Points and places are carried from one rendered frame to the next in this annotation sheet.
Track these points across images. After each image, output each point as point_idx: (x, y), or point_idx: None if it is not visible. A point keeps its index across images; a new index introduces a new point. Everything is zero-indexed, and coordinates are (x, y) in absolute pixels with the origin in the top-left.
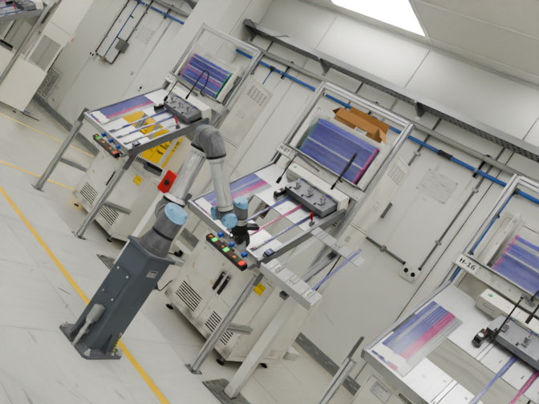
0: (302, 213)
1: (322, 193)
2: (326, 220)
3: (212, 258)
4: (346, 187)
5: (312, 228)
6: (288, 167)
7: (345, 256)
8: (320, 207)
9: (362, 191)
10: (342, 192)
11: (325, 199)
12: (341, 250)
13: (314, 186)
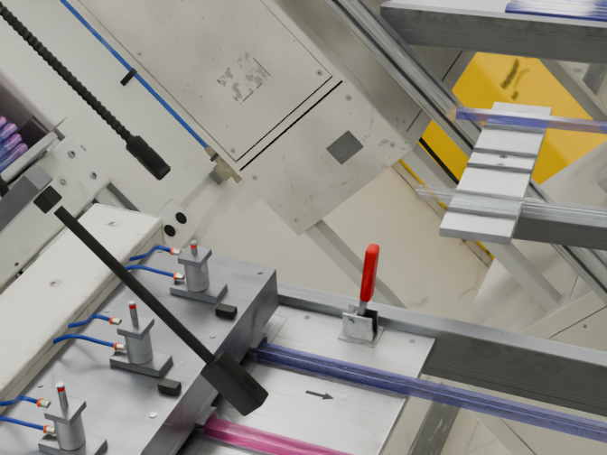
0: (282, 401)
1: (94, 319)
2: (292, 284)
3: None
4: (24, 211)
5: (396, 312)
6: (136, 280)
7: (536, 135)
8: (239, 286)
9: (39, 157)
10: (67, 232)
11: (154, 289)
12: (516, 148)
13: (37, 364)
